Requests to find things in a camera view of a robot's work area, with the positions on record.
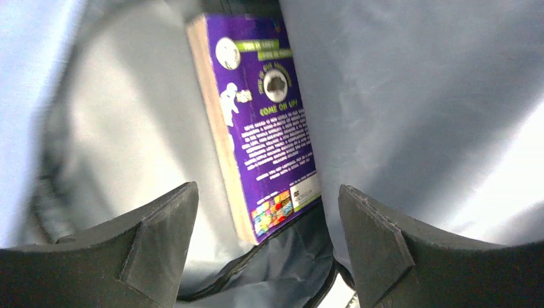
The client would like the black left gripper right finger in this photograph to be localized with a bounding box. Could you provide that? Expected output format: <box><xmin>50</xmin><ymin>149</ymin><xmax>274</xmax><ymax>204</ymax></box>
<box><xmin>338</xmin><ymin>185</ymin><xmax>543</xmax><ymax>307</ymax></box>

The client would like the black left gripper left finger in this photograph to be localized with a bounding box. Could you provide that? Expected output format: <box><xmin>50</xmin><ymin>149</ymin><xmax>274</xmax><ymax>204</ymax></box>
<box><xmin>1</xmin><ymin>182</ymin><xmax>199</xmax><ymax>307</ymax></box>

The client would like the blue grey student backpack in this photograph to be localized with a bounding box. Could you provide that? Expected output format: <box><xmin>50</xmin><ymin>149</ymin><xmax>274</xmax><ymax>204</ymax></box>
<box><xmin>1</xmin><ymin>1</ymin><xmax>543</xmax><ymax>307</ymax></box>

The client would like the colourful treehouse paperback book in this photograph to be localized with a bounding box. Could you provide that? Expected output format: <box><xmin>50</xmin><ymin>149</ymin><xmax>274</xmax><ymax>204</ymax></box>
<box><xmin>187</xmin><ymin>13</ymin><xmax>321</xmax><ymax>244</ymax></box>

